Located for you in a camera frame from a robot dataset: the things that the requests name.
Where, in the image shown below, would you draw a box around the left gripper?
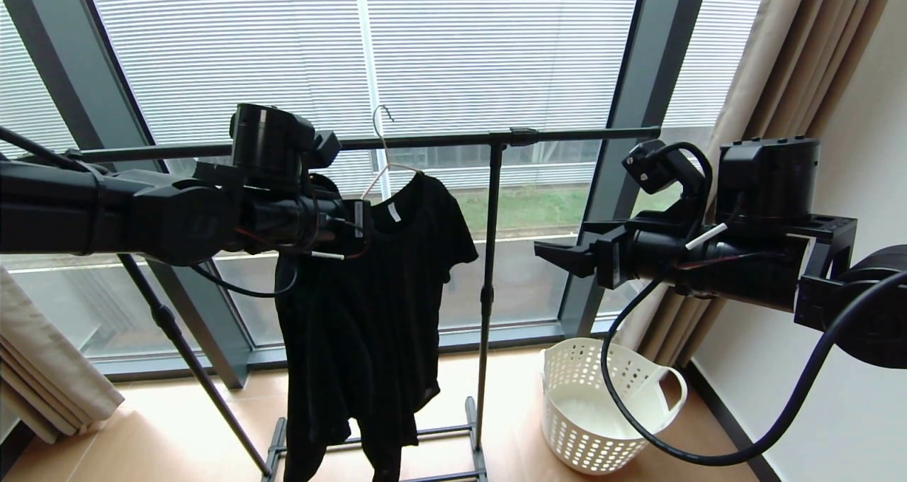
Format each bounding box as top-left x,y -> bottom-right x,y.
244,195 -> 374,256

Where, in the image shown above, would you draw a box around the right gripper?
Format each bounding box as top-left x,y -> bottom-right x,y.
534,218 -> 812,311

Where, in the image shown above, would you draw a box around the pink clothes hanger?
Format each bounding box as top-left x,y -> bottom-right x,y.
360,105 -> 426,201

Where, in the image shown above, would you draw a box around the black short-sleeved shirt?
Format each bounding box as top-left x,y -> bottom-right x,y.
282,172 -> 480,482

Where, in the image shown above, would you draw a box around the black shorts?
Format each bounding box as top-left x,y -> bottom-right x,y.
275,173 -> 341,482

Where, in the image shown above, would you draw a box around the black clothes rack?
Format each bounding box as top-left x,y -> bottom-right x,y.
18,126 -> 661,482

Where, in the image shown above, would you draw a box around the white laundry basket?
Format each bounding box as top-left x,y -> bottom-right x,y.
540,337 -> 688,476

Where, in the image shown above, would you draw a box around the window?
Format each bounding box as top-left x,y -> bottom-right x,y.
0,0 -> 773,380

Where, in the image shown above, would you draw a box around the beige curtain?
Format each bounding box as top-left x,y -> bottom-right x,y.
613,0 -> 901,369
0,266 -> 125,444

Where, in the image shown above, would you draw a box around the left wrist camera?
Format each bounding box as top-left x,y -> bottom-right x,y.
308,131 -> 342,171

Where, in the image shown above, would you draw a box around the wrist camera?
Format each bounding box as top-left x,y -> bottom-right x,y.
622,140 -> 713,217
308,131 -> 342,171

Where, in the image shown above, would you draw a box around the black cable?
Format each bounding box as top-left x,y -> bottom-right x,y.
0,126 -> 302,299
600,269 -> 907,467

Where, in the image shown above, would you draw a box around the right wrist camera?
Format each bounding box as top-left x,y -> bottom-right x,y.
622,140 -> 713,217

